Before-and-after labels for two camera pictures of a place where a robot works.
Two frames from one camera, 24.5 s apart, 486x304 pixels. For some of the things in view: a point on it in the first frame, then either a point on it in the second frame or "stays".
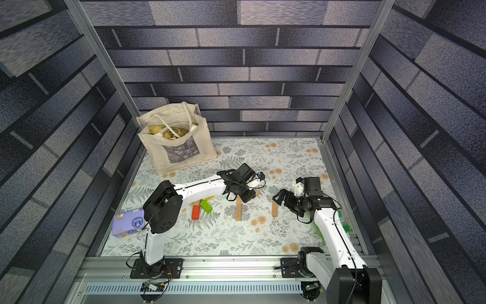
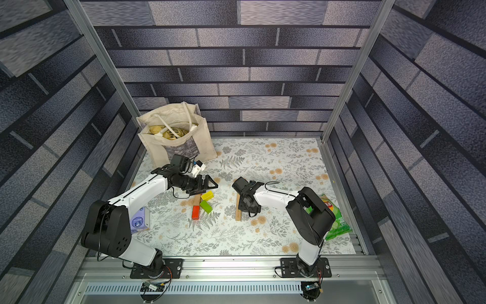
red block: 195,212 stays
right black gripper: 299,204 -> 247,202
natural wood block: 238,209 stays
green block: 206,206 stays
